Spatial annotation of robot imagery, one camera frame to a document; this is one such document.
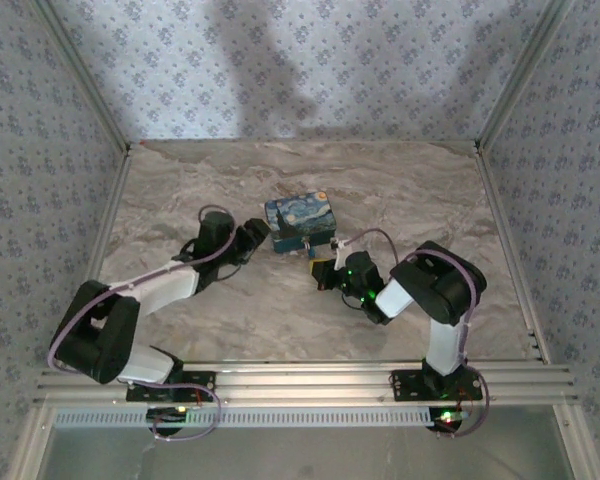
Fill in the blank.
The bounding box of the starry night print box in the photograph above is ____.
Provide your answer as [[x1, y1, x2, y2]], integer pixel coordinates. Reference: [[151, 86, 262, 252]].
[[263, 189, 338, 255]]

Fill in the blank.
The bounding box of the small LED circuit board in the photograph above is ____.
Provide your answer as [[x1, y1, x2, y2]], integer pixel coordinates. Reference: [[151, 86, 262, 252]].
[[147, 405, 191, 437], [428, 407, 470, 437]]

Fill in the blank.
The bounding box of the grey metal panel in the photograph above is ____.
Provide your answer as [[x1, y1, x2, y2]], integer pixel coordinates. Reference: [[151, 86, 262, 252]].
[[39, 405, 581, 480]]

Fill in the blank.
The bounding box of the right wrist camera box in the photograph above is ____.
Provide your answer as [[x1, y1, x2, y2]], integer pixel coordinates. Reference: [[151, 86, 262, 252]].
[[329, 238, 354, 272]]

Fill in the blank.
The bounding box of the aluminium frame cross rail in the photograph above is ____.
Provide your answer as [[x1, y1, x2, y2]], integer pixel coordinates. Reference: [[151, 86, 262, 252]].
[[33, 363, 579, 407]]

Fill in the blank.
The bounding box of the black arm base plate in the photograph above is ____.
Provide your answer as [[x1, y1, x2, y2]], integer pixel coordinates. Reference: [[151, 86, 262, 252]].
[[125, 369, 217, 403], [389, 368, 484, 403]]

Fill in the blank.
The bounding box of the aluminium table side rail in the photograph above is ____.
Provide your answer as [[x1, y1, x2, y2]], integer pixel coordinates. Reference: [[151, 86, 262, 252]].
[[57, 147, 134, 369], [472, 142, 551, 366]]

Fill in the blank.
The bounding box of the grey slotted cable duct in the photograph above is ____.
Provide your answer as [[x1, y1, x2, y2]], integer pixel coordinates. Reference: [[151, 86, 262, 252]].
[[53, 405, 435, 430]]

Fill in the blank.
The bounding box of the aluminium frame corner post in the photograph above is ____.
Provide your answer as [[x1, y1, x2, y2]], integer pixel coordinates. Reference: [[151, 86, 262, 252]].
[[472, 0, 579, 154], [29, 0, 134, 156]]

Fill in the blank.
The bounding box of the aluminium frame leg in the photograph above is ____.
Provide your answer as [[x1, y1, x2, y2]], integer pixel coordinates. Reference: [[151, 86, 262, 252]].
[[552, 403, 599, 480], [7, 404, 56, 480]]

